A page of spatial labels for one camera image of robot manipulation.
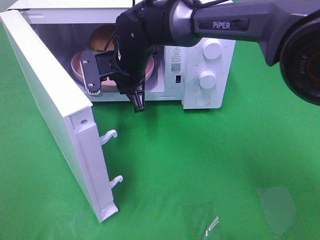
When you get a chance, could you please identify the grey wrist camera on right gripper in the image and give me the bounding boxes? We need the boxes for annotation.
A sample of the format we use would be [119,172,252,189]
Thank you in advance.
[80,50,101,97]

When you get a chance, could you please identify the upper white round knob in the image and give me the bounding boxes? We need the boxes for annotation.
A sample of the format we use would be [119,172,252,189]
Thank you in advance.
[202,38,222,60]

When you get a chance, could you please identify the white round knob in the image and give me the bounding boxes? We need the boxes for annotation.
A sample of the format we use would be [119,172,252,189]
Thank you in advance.
[198,70,217,89]
[202,38,222,60]

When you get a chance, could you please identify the round white door-release button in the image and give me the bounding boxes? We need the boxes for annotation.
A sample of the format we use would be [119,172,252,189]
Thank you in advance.
[195,94,211,106]

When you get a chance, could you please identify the white microwave door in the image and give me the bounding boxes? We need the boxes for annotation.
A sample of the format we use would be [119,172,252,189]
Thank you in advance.
[0,10,123,222]

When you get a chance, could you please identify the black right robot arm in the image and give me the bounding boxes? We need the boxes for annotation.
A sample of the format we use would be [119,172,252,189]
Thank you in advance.
[114,0,320,111]

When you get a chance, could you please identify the white warning label with QR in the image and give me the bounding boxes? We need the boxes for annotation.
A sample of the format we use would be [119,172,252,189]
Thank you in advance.
[169,46,183,74]

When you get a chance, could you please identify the pink round plate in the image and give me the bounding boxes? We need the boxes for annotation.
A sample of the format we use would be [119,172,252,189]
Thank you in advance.
[71,51,156,92]

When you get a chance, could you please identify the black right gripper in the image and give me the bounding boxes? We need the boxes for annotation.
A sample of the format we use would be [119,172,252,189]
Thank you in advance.
[110,44,155,113]

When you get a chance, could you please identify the lower white round knob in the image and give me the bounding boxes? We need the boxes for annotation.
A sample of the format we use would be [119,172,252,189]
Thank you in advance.
[198,70,217,89]

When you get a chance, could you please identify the burger with lettuce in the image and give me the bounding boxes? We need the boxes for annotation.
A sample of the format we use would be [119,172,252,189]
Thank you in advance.
[85,24,116,54]

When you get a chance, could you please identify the white microwave oven body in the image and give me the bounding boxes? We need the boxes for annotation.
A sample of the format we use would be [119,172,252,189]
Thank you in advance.
[0,0,235,109]

